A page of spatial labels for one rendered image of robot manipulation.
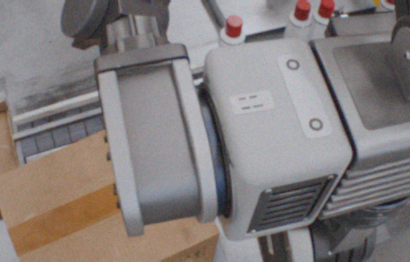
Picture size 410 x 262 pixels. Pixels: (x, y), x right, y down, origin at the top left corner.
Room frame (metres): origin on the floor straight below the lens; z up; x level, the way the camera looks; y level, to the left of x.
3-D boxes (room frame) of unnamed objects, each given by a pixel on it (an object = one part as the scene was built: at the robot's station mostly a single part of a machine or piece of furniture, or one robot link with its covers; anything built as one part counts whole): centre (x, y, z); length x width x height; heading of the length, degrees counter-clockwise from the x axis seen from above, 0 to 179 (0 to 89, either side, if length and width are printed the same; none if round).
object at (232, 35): (0.73, -0.04, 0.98); 0.05 x 0.05 x 0.20
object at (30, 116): (0.78, -0.07, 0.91); 1.07 x 0.01 x 0.02; 115
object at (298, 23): (0.80, -0.18, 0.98); 0.05 x 0.05 x 0.20
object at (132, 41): (0.33, 0.07, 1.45); 0.09 x 0.08 x 0.12; 108
